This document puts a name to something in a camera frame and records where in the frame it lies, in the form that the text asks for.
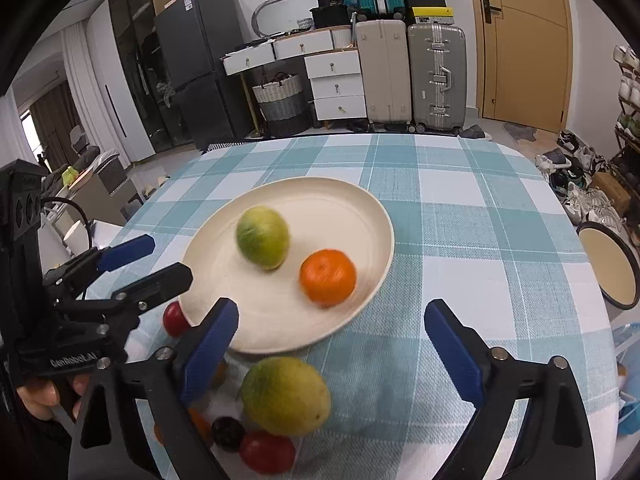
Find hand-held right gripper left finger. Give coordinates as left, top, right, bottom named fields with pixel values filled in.
left=67, top=297, right=240, bottom=480

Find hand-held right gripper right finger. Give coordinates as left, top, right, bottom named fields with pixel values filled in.
left=424, top=298, right=608, bottom=480

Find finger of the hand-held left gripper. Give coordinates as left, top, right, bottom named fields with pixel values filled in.
left=42, top=234, right=156, bottom=301
left=52, top=262, right=194, bottom=332

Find red tomato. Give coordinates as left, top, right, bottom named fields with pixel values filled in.
left=162, top=301, right=192, bottom=338
left=238, top=431, right=297, bottom=476

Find small orange mandarin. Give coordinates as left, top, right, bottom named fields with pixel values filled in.
left=152, top=407, right=215, bottom=448

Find dark purple plum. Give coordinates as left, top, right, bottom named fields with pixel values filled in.
left=211, top=416, right=247, bottom=453

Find yellow green round fruit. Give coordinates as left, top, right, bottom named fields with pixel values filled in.
left=235, top=205, right=292, bottom=271
left=241, top=356, right=332, bottom=437

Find large orange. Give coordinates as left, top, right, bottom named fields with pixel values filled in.
left=299, top=249, right=358, bottom=308

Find cream round plate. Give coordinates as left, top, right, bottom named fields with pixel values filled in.
left=177, top=176, right=396, bottom=354

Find person's left hand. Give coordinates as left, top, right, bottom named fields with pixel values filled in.
left=15, top=372, right=93, bottom=421

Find beige slippers pair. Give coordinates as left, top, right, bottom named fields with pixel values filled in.
left=142, top=175, right=171, bottom=201

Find grey office chair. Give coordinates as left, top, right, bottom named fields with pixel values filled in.
left=69, top=125, right=101, bottom=158

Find teal white checked tablecloth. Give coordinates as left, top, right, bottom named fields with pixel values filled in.
left=107, top=132, right=623, bottom=480

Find round black rimmed stool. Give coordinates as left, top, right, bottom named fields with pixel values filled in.
left=576, top=221, right=640, bottom=310

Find scattered pile of sneakers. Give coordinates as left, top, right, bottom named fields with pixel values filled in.
left=535, top=130, right=628, bottom=243

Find dark grey refrigerator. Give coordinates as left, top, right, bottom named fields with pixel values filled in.
left=153, top=0, right=253, bottom=143

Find woven grey white basket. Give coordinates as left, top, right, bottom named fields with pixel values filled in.
left=251, top=72, right=310, bottom=137

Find dark glass cabinet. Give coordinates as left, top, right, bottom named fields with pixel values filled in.
left=107, top=0, right=201, bottom=153

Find cardboard box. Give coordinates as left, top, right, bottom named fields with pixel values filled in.
left=592, top=171, right=632, bottom=213

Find grey floor mat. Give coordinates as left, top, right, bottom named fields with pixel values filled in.
left=502, top=121, right=538, bottom=143

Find white drawer chest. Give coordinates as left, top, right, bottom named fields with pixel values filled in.
left=304, top=50, right=368, bottom=122

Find white wooden vanity desk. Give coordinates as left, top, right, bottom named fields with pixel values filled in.
left=221, top=27, right=360, bottom=137

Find silver suitcase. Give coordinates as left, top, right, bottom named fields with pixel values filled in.
left=407, top=22, right=468, bottom=133

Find wooden shoe rack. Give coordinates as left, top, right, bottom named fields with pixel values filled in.
left=612, top=45, right=640, bottom=246

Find beige suitcase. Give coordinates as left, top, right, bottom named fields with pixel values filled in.
left=354, top=19, right=415, bottom=131

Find black storage box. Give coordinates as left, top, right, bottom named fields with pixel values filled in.
left=310, top=6, right=353, bottom=29

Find rows of assorted shoes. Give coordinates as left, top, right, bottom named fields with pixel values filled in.
left=614, top=45, right=640, bottom=181

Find wooden door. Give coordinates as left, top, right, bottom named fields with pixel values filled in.
left=465, top=0, right=573, bottom=133

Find yellow black box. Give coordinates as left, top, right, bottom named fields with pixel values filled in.
left=409, top=7, right=457, bottom=27

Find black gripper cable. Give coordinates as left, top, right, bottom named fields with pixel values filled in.
left=39, top=196, right=96, bottom=251

